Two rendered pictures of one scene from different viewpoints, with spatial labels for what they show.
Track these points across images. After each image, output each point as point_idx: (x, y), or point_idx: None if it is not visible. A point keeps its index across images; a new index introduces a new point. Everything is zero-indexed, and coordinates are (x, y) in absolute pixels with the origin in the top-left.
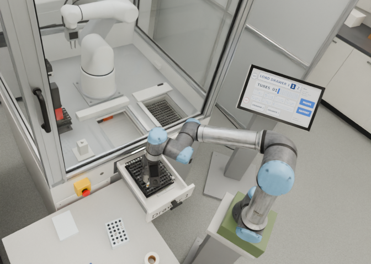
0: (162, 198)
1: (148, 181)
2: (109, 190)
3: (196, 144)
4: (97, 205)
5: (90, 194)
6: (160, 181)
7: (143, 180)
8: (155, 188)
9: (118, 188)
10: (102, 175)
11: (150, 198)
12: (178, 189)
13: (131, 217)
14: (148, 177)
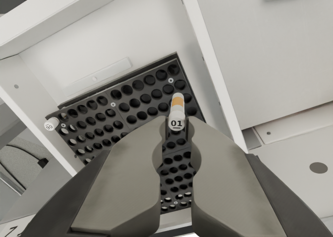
0: (112, 50)
1: (178, 126)
2: (268, 106)
3: (35, 184)
4: (319, 66)
5: (324, 102)
6: (107, 113)
7: (239, 147)
8: (134, 88)
9: (241, 111)
10: (306, 157)
11: (155, 56)
12: (46, 76)
13: (227, 4)
14: (205, 190)
